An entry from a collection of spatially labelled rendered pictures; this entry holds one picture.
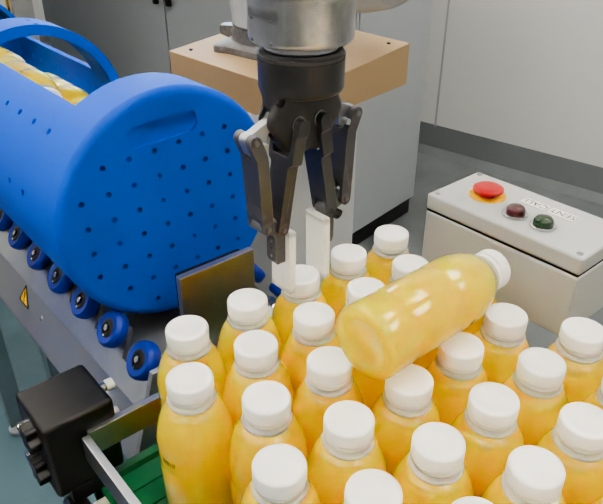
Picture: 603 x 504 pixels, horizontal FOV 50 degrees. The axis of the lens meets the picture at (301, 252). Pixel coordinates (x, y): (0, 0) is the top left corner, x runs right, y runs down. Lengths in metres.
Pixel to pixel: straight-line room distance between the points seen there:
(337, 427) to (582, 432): 0.18
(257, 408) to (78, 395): 0.22
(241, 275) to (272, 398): 0.27
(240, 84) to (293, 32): 0.84
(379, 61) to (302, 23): 0.94
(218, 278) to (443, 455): 0.36
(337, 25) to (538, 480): 0.36
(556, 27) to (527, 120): 0.48
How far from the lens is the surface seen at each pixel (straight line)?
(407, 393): 0.53
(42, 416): 0.66
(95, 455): 0.64
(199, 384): 0.54
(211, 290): 0.75
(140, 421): 0.69
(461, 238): 0.78
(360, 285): 0.65
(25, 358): 2.41
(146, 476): 0.72
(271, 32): 0.53
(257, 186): 0.57
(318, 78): 0.54
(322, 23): 0.53
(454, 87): 3.76
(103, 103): 0.73
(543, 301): 0.75
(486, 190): 0.79
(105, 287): 0.77
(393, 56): 1.50
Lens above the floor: 1.44
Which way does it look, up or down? 31 degrees down
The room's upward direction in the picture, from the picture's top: straight up
